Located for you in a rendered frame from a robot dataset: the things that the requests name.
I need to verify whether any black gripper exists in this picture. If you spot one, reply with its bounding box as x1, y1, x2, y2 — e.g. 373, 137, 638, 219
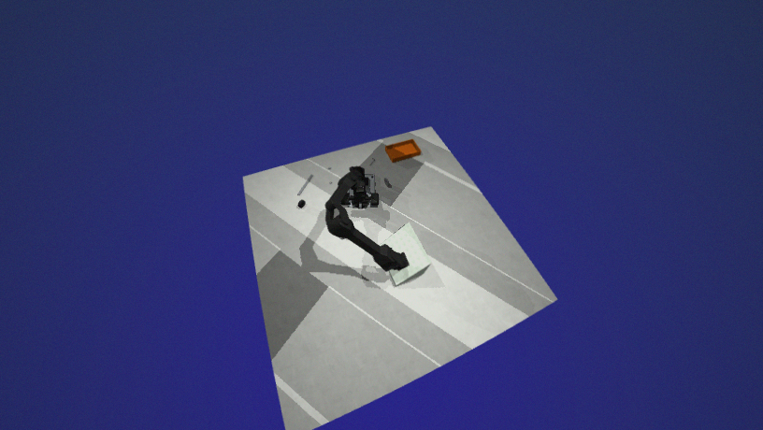
340, 192, 379, 208

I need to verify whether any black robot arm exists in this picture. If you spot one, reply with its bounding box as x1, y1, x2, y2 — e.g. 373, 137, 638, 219
324, 166, 410, 272

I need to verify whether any brown open box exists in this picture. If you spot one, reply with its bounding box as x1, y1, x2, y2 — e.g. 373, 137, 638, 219
385, 139, 422, 162

